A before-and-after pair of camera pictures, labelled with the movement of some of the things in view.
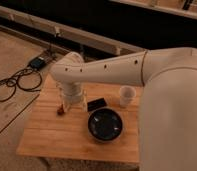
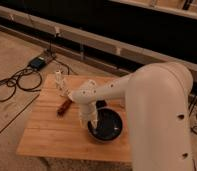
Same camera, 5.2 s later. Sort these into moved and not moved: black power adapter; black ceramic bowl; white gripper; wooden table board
Moved: white gripper
Not moved: wooden table board; black ceramic bowl; black power adapter
